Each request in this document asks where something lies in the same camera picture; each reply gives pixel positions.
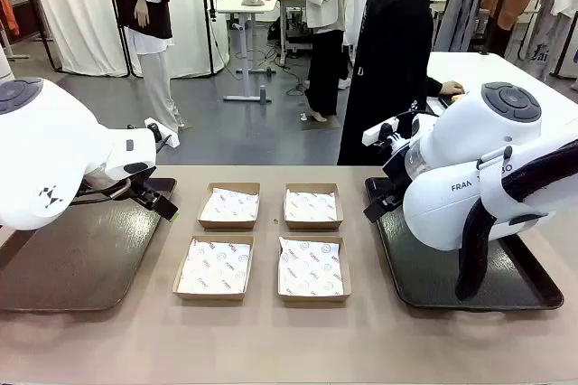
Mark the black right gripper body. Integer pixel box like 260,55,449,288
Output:
382,159,411,201

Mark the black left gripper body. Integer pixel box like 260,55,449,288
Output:
129,176,160,209

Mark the white smiley print paper liner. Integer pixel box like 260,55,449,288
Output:
176,238,252,295
284,189,339,223
278,236,352,296
200,186,260,222

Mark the brown kraft paper box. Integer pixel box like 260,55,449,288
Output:
283,183,344,231
172,234,256,302
276,234,353,305
196,182,262,231

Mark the person right forearm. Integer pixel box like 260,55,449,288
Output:
422,75,446,99

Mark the dark plastic serving tray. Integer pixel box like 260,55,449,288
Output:
0,176,178,313
364,175,565,310

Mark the person in black coat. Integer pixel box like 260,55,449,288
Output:
336,0,479,167

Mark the large white table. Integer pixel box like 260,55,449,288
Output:
424,51,578,133

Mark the grey hanging dress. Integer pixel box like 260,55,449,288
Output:
432,0,482,54

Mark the white backdrop curtain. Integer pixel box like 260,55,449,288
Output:
24,0,229,79

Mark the black light stand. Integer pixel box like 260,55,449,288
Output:
198,0,220,77

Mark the black clothes rack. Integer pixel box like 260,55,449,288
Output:
0,0,62,72

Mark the white height-adjustable desk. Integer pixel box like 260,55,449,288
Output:
216,0,280,104

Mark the white grey hanging robe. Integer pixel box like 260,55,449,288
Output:
505,0,578,81

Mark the orange hanging garment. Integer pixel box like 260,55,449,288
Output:
0,0,22,38

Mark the thin brown robot cable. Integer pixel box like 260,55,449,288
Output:
74,176,133,203

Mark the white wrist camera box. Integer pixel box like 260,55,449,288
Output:
362,117,401,147
144,117,181,150

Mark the dark mannequin base plate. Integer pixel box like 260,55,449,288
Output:
301,114,343,132

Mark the black cable sleeve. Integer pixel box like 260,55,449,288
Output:
454,140,578,301

